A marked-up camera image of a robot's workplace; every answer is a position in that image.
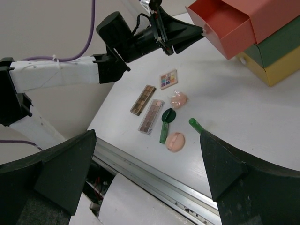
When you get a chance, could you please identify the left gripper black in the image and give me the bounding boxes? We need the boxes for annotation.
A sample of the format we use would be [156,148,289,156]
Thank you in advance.
[132,7,204,56]

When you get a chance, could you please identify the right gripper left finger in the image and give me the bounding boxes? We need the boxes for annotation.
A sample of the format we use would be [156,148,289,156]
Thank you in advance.
[0,130,97,225]

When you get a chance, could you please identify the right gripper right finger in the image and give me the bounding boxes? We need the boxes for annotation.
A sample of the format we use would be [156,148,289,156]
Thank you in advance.
[200,130,300,225]

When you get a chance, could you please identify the dark green lipstick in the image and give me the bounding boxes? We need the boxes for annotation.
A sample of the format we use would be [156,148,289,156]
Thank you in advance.
[189,118,204,134]

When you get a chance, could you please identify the light green tube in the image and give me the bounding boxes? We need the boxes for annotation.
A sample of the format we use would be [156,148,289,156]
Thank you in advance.
[159,121,169,144]

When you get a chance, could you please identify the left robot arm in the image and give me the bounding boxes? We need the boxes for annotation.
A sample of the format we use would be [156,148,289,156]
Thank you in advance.
[0,6,203,149]

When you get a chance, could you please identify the wrapped peach makeup sponge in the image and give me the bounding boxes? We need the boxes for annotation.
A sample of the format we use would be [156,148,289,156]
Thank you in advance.
[168,90,188,109]

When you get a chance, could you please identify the colourful square eyeshadow palette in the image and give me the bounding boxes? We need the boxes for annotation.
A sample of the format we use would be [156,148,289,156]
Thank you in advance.
[159,69,178,90]

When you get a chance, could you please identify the brown eyeshadow palette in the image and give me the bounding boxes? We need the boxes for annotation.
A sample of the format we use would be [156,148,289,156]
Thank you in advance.
[130,85,157,116]

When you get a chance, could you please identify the dark green cushion puff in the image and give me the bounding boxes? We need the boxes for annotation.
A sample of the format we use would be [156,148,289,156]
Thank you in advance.
[161,108,176,123]

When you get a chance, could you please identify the pink-brown eyeshadow palette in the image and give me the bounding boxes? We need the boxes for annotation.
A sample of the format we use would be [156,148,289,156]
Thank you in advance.
[138,99,164,135]

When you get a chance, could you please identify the white front cover panel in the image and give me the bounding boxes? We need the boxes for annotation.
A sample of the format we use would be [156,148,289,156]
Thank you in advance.
[69,173,192,225]

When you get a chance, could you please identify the peach round puff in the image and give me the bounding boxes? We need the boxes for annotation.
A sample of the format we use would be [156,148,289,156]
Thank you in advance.
[165,132,185,153]

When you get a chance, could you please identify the yellow drawer box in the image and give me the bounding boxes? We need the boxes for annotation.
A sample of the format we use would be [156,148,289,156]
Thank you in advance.
[236,47,300,87]

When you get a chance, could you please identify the green drawer box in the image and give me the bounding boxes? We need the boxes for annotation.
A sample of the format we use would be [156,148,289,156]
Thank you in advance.
[244,17,300,68]

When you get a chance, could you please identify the aluminium table rail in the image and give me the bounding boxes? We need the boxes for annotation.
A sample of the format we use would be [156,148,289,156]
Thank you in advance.
[93,138,222,225]

